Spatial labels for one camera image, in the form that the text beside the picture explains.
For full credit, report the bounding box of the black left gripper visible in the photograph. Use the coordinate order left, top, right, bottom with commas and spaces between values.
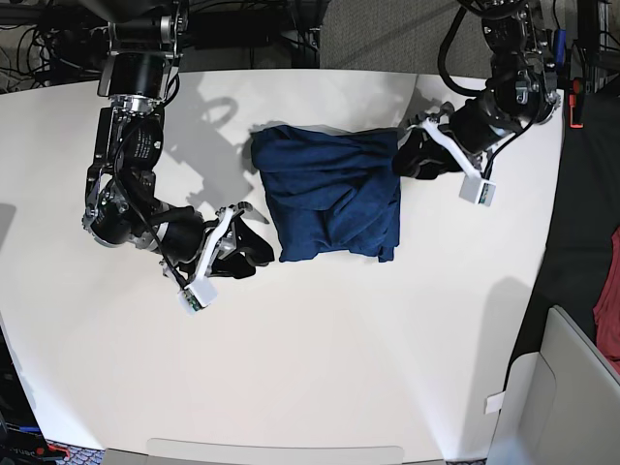
392, 104, 509, 180

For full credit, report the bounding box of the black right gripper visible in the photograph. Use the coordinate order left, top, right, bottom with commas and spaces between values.
154, 207, 275, 280

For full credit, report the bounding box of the blue long-sleeve shirt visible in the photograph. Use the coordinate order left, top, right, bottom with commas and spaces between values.
251, 125, 401, 263

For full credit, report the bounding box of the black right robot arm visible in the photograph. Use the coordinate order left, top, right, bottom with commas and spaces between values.
82, 1, 216, 286

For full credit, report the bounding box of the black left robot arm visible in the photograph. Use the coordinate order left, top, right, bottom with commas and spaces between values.
392, 1, 561, 180

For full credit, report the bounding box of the orange black clamp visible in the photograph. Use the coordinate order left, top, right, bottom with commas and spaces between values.
569, 77, 586, 129

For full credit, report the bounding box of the black cloth cover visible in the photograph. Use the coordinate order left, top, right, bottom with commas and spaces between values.
511, 93, 619, 360

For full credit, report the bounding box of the black box under table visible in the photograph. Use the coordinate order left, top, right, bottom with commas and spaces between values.
187, 11, 279, 49

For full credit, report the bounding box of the red cloth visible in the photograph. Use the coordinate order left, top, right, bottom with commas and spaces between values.
593, 230, 620, 371

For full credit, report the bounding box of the white paper tag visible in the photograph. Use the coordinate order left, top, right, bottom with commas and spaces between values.
484, 391, 506, 415

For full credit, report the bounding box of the beige plastic bin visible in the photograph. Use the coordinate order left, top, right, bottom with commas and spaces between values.
487, 306, 619, 465

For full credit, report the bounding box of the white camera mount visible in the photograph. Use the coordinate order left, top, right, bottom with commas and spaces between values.
400, 108, 496, 206
150, 201, 254, 313

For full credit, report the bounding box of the blue handled tool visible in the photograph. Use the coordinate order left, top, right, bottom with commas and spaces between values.
553, 28, 567, 69

